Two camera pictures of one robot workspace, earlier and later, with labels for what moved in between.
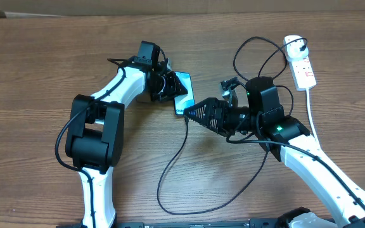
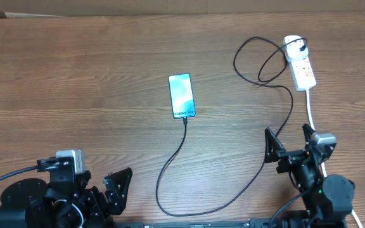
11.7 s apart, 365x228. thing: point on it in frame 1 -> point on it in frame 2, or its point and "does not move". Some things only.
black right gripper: x=211 y=105 -> x=288 y=158
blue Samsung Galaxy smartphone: x=185 y=100 does not move
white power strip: x=303 y=73 does not move
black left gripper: x=173 y=84 -> x=101 y=209
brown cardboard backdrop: x=41 y=8 does not move
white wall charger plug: x=293 y=51 does not move
